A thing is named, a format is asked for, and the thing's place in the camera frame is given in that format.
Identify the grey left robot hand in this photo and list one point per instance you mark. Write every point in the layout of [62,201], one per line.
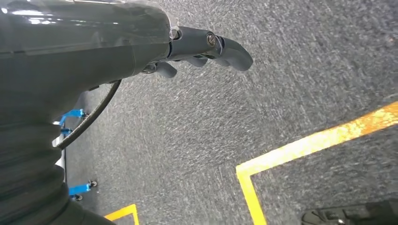
[77,46]

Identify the black robot foot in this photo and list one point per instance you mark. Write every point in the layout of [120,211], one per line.
[357,214]

